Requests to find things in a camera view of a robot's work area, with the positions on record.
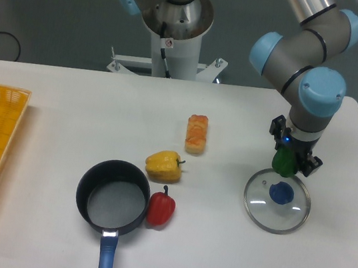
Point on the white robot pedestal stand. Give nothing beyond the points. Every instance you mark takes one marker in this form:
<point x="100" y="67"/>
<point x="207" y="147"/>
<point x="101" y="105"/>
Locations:
<point x="176" y="38"/>

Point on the glass lid with blue knob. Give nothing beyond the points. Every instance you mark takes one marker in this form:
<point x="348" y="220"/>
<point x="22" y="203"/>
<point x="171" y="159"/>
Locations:
<point x="276" y="204"/>

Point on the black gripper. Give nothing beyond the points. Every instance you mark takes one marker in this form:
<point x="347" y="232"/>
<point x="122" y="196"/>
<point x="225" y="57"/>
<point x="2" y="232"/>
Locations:
<point x="300" y="142"/>

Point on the dark saucepan with blue handle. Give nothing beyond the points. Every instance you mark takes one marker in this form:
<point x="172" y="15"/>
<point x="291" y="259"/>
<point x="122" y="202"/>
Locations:
<point x="113" y="198"/>

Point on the orange bread loaf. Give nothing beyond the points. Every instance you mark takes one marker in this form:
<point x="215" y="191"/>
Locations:
<point x="196" y="136"/>

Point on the red bell pepper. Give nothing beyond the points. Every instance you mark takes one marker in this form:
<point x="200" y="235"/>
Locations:
<point x="161" y="208"/>

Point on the yellow bell pepper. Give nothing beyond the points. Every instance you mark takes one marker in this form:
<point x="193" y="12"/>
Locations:
<point x="164" y="166"/>

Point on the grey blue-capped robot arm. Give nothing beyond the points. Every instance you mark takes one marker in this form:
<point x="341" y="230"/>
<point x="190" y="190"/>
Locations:
<point x="294" y="66"/>

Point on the green bell pepper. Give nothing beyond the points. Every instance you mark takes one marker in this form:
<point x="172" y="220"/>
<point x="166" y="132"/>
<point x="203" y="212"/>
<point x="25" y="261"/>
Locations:
<point x="284" y="162"/>

